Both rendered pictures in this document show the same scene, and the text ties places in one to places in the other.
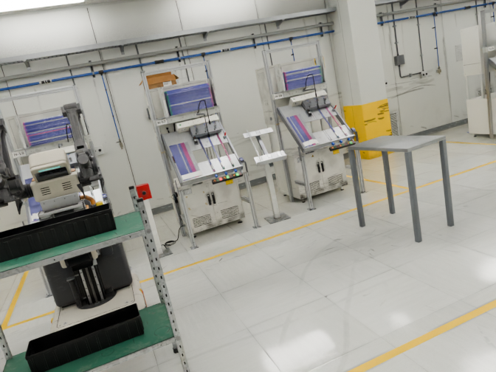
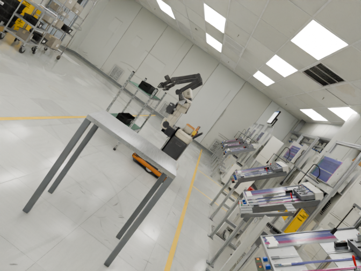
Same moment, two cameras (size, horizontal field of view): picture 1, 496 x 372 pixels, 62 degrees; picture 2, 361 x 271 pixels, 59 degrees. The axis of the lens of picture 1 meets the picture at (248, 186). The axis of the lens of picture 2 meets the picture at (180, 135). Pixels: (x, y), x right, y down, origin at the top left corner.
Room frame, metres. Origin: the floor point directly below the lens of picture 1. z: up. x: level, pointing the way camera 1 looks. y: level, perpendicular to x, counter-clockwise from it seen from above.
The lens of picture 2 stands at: (4.62, -3.36, 1.27)
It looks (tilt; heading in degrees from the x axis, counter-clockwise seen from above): 6 degrees down; 111
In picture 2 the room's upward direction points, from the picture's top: 36 degrees clockwise
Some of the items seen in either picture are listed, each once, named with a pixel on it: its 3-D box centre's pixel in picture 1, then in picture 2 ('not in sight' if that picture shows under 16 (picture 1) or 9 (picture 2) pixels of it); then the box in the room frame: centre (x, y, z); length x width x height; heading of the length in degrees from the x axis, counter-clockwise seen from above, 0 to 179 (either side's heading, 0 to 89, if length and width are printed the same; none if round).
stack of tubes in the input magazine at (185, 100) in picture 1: (189, 99); (330, 171); (4.80, 0.45, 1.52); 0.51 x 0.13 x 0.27; 109
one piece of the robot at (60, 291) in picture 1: (85, 255); (177, 142); (2.88, 1.26, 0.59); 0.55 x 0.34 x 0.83; 107
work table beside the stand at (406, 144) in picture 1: (398, 184); (106, 183); (3.59, -1.34, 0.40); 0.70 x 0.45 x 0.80; 26
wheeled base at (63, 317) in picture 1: (101, 313); (157, 161); (2.79, 1.23, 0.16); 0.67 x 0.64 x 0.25; 17
